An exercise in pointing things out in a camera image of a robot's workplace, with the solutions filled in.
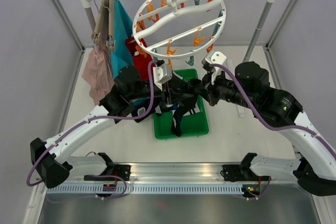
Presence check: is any white slotted cable duct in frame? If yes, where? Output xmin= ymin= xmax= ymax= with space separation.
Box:
xmin=47 ymin=183 xmax=243 ymax=195

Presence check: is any beige clothes hanger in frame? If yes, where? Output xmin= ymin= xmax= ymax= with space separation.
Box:
xmin=91 ymin=0 xmax=116 ymax=52

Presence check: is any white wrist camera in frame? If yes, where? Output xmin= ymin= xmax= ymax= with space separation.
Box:
xmin=153 ymin=63 xmax=173 ymax=91
xmin=202 ymin=50 xmax=227 ymax=84

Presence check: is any green plastic tray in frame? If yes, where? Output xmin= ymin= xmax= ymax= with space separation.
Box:
xmin=153 ymin=69 xmax=209 ymax=140

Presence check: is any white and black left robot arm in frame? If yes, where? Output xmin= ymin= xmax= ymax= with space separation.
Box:
xmin=30 ymin=62 xmax=197 ymax=189

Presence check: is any teal hanging garment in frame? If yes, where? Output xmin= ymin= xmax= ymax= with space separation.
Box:
xmin=111 ymin=0 xmax=133 ymax=78

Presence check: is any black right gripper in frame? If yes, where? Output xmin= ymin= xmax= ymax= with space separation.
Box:
xmin=192 ymin=66 xmax=257 ymax=110

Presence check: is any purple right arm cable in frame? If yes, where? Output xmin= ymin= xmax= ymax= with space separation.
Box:
xmin=208 ymin=63 xmax=336 ymax=161

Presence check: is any black sock with blue pattern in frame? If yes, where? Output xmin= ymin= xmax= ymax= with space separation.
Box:
xmin=131 ymin=98 xmax=162 ymax=123

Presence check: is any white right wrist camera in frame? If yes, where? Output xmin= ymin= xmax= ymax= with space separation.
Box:
xmin=202 ymin=50 xmax=227 ymax=84

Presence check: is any aluminium mounting rail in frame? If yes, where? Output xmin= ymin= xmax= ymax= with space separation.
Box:
xmin=65 ymin=153 xmax=325 ymax=182

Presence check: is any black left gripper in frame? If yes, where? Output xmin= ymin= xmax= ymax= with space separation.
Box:
xmin=129 ymin=71 xmax=194 ymax=105

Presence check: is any teal clothes peg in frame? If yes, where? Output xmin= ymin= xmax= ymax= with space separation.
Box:
xmin=152 ymin=48 xmax=158 ymax=61

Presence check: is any pink hanging garment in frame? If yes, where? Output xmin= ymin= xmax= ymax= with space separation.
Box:
xmin=82 ymin=45 xmax=114 ymax=105

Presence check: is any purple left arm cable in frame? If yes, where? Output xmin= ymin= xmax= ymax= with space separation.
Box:
xmin=26 ymin=60 xmax=165 ymax=187

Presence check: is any orange clothes peg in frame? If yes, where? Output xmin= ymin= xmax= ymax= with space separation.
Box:
xmin=135 ymin=45 xmax=147 ymax=58

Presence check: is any white round clip hanger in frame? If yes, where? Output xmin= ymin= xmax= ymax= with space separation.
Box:
xmin=133 ymin=0 xmax=226 ymax=60

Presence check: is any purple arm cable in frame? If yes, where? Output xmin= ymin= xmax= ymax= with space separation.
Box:
xmin=26 ymin=60 xmax=165 ymax=187
xmin=208 ymin=63 xmax=336 ymax=161

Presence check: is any red christmas sock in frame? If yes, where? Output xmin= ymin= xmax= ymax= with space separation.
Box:
xmin=125 ymin=37 xmax=140 ymax=56
xmin=133 ymin=51 xmax=152 ymax=81

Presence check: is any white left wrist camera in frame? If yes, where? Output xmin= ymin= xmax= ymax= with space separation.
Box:
xmin=153 ymin=63 xmax=173 ymax=91

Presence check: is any orange peg on crossbar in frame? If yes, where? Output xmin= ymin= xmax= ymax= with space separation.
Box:
xmin=193 ymin=27 xmax=205 ymax=46

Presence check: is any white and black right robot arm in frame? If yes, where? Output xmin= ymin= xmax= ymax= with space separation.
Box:
xmin=199 ymin=61 xmax=335 ymax=197

